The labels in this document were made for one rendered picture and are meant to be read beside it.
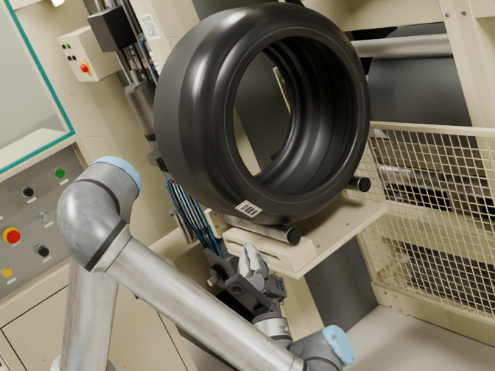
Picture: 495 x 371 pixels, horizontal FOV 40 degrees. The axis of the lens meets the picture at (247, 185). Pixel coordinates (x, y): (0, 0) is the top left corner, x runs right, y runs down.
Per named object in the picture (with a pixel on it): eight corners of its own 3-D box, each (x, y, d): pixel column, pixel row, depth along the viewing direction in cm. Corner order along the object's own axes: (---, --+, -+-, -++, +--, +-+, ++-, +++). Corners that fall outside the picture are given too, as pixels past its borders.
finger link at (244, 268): (250, 252, 172) (257, 285, 167) (233, 246, 168) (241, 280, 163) (258, 246, 171) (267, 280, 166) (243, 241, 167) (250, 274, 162)
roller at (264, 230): (222, 208, 212) (234, 209, 215) (220, 222, 213) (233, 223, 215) (289, 227, 184) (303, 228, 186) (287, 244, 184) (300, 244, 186)
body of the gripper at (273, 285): (259, 287, 169) (269, 333, 163) (236, 280, 163) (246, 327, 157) (283, 274, 165) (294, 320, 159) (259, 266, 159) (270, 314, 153)
